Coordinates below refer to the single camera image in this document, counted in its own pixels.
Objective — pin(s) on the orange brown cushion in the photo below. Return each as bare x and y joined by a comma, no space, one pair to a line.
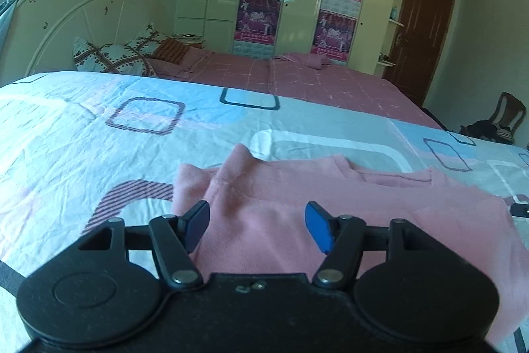
171,51

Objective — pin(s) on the dark clothes pile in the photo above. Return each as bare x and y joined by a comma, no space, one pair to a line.
483,131

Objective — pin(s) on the white corner shelves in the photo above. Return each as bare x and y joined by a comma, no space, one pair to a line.
394,18

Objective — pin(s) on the folded pink cloth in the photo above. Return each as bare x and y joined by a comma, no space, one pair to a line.
303,60

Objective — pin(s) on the pink checked bed sheet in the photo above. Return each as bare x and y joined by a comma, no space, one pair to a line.
322,88

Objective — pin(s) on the patterned white pillow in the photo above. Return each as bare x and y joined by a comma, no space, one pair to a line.
111,57
146,38

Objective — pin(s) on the stack of books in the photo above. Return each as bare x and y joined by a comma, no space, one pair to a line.
188,38

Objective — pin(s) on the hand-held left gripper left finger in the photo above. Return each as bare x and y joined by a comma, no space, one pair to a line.
196,225

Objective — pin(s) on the pink sweater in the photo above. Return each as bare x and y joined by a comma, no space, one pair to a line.
268,204

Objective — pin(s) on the patterned blue bed sheet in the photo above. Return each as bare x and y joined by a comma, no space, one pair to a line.
82,142

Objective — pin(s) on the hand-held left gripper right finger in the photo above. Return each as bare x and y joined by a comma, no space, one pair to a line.
318,227

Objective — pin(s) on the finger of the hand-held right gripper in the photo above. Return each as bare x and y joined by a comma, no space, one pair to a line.
520,210

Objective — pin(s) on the white round headboard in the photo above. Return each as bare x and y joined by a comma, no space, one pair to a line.
82,9

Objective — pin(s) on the brown wooden chair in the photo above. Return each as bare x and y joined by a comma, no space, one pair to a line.
510,113

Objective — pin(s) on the brown wooden door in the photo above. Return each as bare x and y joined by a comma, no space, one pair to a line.
421,30

